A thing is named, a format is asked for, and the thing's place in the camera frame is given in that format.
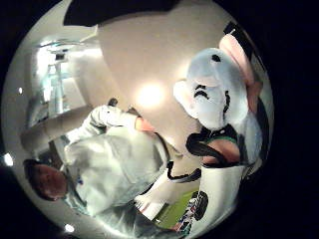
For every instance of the round ceiling lamp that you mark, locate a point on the round ceiling lamp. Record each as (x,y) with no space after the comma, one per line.
(69,228)
(20,90)
(8,159)

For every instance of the glass window wall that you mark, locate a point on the glass window wall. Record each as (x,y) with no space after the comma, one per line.
(55,83)

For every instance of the white soft toy pink ears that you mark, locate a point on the white soft toy pink ears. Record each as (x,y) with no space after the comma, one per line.
(212,99)

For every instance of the the person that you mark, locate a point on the the person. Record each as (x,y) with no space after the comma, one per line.
(116,159)

